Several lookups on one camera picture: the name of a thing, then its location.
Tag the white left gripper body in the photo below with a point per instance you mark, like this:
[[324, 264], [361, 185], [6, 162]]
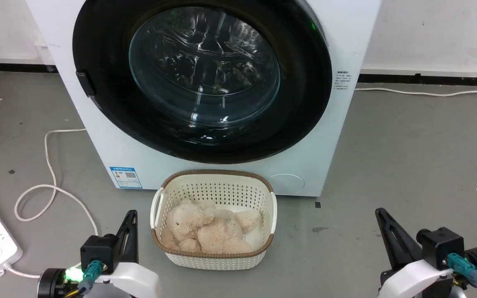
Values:
[[135, 281]]

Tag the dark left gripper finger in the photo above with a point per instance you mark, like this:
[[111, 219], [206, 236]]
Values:
[[123, 229], [133, 244]]

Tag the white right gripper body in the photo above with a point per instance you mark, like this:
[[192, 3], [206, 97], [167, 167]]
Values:
[[412, 279]]

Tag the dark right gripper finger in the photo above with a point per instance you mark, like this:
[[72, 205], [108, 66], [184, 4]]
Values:
[[389, 238], [406, 242]]

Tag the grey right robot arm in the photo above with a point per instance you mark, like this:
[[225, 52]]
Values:
[[457, 293]]

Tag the white front-load washing machine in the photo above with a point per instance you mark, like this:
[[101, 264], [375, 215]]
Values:
[[346, 124]]

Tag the round black glass washer door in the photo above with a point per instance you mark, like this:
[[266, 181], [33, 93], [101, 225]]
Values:
[[110, 103]]

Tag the blue energy label sticker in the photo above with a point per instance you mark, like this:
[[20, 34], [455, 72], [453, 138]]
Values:
[[126, 177]]

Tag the beige plush teddy bear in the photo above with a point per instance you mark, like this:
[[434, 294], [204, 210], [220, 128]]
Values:
[[211, 231]]

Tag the cream perforated laundry basket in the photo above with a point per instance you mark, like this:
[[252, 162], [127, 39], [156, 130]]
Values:
[[215, 188]]

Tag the round white filter cover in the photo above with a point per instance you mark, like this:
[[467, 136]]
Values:
[[286, 183]]

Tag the small printed text sticker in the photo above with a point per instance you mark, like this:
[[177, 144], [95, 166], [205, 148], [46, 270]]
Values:
[[343, 80]]

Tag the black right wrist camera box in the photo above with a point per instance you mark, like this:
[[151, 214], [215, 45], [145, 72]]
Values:
[[439, 246]]

